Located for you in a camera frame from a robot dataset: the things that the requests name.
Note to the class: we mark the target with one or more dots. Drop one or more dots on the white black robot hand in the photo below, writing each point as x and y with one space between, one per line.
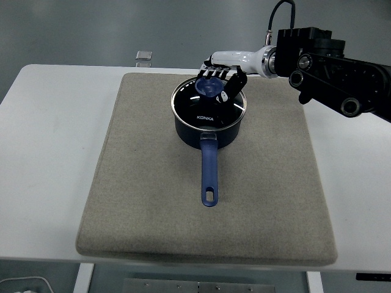
238 59

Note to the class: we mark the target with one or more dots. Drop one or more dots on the glass lid with blue knob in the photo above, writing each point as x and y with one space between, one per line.
189 103

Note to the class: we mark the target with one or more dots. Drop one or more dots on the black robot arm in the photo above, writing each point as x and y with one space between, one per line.
336 73

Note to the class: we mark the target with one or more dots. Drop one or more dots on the small silver floor plate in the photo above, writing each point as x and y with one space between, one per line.
143 55
143 64

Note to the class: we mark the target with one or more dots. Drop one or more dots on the beige fabric mat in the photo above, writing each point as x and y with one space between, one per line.
137 198

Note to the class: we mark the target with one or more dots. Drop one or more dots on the grey metal plate with screws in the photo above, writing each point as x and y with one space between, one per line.
198 287

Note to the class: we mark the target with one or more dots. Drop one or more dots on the white table leg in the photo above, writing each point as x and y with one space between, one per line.
83 279
314 284

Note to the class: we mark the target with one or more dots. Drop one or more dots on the black flat bar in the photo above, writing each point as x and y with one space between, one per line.
374 276

